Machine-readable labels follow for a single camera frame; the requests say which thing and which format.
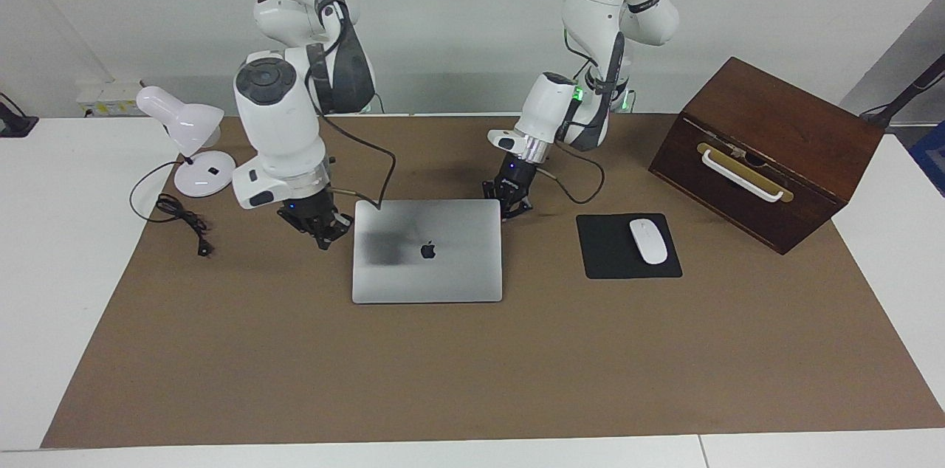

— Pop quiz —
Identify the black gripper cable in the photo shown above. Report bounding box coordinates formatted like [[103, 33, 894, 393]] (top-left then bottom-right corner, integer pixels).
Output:
[[255, 0, 397, 210], [537, 32, 628, 205]]

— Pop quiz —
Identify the white computer mouse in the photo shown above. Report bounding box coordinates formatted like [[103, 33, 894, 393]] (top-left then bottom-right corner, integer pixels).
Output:
[[629, 219, 669, 265]]

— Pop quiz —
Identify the dark brown wooden box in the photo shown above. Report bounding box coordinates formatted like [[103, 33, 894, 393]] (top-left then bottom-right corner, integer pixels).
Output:
[[648, 57, 885, 255]]

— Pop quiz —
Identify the white box handle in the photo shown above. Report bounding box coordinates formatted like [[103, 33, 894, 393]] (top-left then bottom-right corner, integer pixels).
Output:
[[701, 149, 785, 203]]

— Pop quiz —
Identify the black lamp power cable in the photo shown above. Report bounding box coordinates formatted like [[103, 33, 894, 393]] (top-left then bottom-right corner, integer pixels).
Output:
[[130, 160, 215, 258]]

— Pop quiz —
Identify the blue crate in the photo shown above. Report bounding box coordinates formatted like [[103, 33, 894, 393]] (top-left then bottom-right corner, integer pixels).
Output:
[[910, 121, 945, 197]]

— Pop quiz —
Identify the black stand pole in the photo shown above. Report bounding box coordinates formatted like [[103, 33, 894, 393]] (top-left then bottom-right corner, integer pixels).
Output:
[[860, 55, 945, 131]]

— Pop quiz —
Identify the white desk lamp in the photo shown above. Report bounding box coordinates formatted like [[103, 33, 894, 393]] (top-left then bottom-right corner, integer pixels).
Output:
[[136, 86, 238, 198]]

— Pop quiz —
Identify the brown table mat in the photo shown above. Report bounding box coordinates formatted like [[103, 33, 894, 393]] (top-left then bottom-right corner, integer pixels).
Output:
[[41, 114, 945, 449]]

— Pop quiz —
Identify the gold handle plate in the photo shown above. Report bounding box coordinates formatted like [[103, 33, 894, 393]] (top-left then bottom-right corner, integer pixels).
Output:
[[696, 142, 795, 203]]

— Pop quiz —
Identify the grey Apple laptop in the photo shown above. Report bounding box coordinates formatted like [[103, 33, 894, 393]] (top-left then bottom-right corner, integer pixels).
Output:
[[351, 199, 504, 305]]

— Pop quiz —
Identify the black clamp mount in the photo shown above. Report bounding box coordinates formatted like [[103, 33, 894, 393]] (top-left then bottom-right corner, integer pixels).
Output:
[[0, 93, 39, 138]]

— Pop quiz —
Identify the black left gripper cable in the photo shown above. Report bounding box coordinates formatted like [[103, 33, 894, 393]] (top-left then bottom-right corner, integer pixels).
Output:
[[537, 32, 628, 205]]

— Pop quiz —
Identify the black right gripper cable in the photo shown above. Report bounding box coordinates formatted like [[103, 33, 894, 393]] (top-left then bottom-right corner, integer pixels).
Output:
[[255, 0, 397, 210]]

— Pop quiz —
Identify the black mouse pad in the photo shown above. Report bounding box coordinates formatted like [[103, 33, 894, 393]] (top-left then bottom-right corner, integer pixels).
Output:
[[576, 213, 683, 281]]

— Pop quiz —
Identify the white power strip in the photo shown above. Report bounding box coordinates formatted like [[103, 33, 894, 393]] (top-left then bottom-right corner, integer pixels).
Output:
[[76, 79, 145, 118]]

